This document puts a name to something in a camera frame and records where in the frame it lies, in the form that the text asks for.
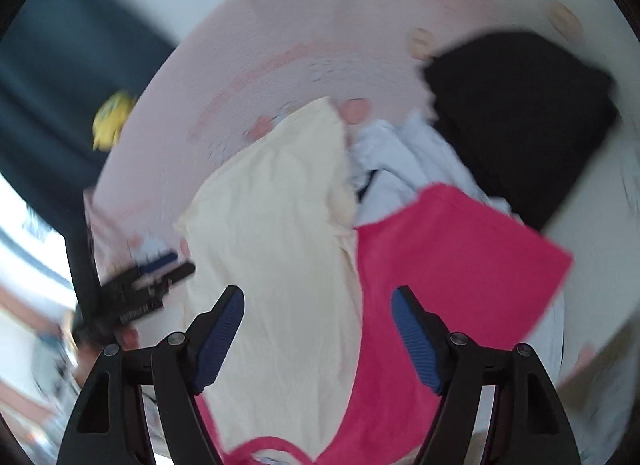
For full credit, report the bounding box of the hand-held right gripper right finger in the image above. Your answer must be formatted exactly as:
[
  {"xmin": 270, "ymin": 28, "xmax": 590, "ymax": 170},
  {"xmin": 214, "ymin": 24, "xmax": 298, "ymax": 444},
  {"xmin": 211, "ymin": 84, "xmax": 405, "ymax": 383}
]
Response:
[{"xmin": 391, "ymin": 286, "xmax": 583, "ymax": 465}]

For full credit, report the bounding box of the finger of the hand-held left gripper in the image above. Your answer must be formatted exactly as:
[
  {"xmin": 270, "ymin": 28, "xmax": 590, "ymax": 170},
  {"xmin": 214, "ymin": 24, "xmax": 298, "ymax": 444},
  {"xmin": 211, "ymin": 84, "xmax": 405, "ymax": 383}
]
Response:
[
  {"xmin": 150, "ymin": 262, "xmax": 197, "ymax": 293},
  {"xmin": 137, "ymin": 252, "xmax": 179, "ymax": 277}
]

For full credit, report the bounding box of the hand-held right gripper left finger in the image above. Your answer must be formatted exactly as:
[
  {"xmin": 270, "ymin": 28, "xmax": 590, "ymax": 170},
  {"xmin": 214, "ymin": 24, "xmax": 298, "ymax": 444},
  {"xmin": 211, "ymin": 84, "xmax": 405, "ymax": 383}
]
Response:
[{"xmin": 56, "ymin": 285, "xmax": 246, "ymax": 465}]

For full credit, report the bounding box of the pink and cream T-shirt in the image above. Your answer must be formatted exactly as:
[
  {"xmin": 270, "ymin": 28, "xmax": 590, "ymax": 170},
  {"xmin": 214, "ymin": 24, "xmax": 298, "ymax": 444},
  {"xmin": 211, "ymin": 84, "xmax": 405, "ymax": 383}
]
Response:
[{"xmin": 175, "ymin": 97, "xmax": 575, "ymax": 465}]

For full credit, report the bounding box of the bright window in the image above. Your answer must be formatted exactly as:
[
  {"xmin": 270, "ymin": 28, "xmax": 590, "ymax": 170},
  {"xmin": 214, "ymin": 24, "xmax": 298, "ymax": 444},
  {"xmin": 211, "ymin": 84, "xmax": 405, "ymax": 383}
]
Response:
[{"xmin": 0, "ymin": 180, "xmax": 76, "ymax": 296}]

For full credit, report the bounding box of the yellow plush toy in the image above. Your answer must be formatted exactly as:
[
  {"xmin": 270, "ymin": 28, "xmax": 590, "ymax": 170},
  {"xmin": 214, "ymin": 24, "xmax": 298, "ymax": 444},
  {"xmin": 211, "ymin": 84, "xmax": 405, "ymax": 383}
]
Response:
[{"xmin": 92, "ymin": 91, "xmax": 137, "ymax": 150}]

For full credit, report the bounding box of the white garment with navy trim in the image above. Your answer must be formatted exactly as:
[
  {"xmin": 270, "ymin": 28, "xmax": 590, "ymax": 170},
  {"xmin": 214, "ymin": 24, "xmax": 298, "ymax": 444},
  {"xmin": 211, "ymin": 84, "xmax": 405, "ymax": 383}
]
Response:
[{"xmin": 350, "ymin": 112, "xmax": 521, "ymax": 226}]

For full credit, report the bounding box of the dark curtain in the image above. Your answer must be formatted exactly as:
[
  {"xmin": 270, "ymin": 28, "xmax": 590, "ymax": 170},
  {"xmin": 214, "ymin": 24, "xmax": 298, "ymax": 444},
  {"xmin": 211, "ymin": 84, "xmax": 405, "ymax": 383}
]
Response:
[{"xmin": 0, "ymin": 0, "xmax": 181, "ymax": 236}]

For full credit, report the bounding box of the black garment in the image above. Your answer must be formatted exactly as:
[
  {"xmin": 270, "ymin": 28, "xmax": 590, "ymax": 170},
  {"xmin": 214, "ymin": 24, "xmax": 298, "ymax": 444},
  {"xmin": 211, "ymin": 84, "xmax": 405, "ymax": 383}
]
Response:
[{"xmin": 424, "ymin": 32, "xmax": 620, "ymax": 230}]

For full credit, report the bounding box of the cat print sofa blanket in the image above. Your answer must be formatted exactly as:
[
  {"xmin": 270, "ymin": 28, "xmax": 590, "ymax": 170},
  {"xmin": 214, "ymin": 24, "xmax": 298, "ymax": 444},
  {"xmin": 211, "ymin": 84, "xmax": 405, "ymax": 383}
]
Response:
[{"xmin": 82, "ymin": 0, "xmax": 640, "ymax": 465}]

